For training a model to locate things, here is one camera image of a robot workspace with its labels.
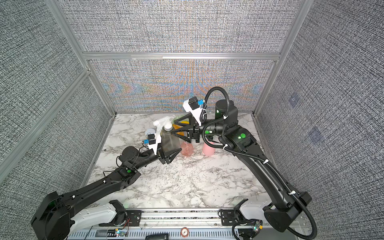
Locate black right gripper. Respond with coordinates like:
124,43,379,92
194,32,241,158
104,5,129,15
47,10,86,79
175,114,233,147

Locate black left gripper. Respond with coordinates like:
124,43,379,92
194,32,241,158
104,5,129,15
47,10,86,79
133,136,181,172

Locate clear grey spray bottle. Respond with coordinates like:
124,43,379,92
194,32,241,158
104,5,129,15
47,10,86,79
161,127,181,153

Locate translucent pink spray bottle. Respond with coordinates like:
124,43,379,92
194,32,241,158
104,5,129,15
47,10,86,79
181,142,194,157

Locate translucent white spray nozzle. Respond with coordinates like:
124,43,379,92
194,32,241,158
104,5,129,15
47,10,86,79
153,115,176,133

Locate opaque pink spray bottle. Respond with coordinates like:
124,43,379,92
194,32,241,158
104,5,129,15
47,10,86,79
202,143,216,157

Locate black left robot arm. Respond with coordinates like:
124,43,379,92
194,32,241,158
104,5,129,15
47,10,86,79
31,146,181,240

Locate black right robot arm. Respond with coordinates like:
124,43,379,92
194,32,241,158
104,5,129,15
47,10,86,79
173,97,317,240

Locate orange bread roll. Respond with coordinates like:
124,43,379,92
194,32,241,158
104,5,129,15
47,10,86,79
173,124,183,130

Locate green scalloped plate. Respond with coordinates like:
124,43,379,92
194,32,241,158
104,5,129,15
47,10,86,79
174,114,189,122

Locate small round white can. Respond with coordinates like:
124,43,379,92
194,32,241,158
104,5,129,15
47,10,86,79
145,128,156,136

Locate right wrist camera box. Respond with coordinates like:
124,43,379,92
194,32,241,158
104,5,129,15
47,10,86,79
183,97,207,127

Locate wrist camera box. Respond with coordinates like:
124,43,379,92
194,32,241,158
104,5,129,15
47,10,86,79
183,97,207,127
144,133,162,155

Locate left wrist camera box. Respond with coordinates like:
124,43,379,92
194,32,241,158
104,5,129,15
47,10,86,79
144,133,162,155

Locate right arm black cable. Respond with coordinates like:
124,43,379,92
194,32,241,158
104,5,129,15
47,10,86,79
200,86,318,240

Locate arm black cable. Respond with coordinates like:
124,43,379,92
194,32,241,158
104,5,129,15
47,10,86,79
200,86,318,240
102,146,151,179

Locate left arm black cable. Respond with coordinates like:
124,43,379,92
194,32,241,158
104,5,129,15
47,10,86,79
102,146,151,179

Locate aluminium front rail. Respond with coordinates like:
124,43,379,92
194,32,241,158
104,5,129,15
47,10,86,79
67,209,297,240

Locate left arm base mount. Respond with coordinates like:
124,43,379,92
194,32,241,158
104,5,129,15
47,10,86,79
99,200,143,228

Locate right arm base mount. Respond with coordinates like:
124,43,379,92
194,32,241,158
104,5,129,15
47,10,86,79
218,199,263,231

